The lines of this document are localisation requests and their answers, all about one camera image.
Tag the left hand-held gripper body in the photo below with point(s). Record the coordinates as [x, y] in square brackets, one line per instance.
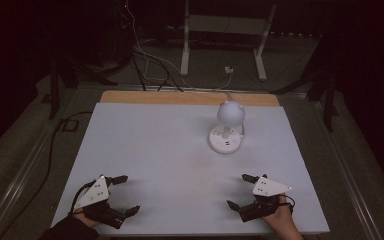
[96, 195]

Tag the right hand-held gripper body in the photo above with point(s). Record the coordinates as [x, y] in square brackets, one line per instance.
[266, 191]

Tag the person's left hand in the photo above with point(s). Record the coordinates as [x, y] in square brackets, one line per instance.
[84, 216]

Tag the person's right hand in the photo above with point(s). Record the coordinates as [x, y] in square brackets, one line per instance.
[285, 221]

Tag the white table cover sheet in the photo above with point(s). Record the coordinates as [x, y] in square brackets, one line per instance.
[153, 166]

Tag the round white power socket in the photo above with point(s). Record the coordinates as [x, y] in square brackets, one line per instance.
[225, 144]

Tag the white globe lamp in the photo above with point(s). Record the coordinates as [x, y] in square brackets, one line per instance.
[230, 114]

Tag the black floor box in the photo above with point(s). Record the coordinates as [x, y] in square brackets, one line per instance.
[69, 125]

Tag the small white plug adapter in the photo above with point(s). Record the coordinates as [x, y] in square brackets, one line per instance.
[228, 70]

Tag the black tripod stand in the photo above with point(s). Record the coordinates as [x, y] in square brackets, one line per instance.
[320, 90]
[76, 76]

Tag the white metal stand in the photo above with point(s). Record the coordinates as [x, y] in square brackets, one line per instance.
[225, 25]

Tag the metal floor rail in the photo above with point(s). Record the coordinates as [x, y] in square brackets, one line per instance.
[343, 160]
[16, 186]

